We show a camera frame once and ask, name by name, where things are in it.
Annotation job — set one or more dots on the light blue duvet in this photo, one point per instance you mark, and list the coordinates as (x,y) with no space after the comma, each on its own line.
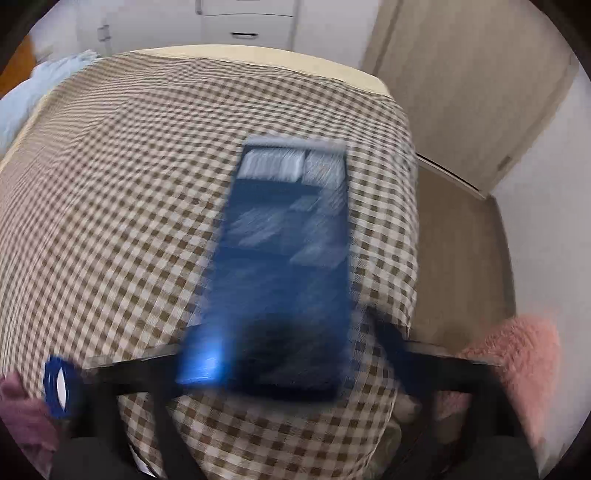
(27,101)

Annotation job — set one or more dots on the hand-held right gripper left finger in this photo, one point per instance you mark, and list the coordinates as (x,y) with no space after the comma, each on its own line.
(138,374)

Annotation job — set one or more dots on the blue carton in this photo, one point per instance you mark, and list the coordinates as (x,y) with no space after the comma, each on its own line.
(277,277)

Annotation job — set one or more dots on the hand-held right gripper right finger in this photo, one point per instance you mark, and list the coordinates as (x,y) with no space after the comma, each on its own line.
(443,369)

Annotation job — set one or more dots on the blue jar lid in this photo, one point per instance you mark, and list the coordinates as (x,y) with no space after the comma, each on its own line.
(50,381)

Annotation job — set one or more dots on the white wardrobe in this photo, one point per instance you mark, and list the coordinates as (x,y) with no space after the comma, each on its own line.
(249,23)

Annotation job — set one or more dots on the pink fluffy rug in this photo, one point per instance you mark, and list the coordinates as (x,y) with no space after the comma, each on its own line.
(521,360)

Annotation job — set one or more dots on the purple cloth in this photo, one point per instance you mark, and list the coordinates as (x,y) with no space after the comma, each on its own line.
(23,415)

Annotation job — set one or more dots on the beige door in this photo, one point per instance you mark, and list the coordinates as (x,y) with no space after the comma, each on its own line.
(461,92)

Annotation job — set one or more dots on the brown checkered bedspread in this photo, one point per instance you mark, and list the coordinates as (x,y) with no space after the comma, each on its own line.
(115,207)

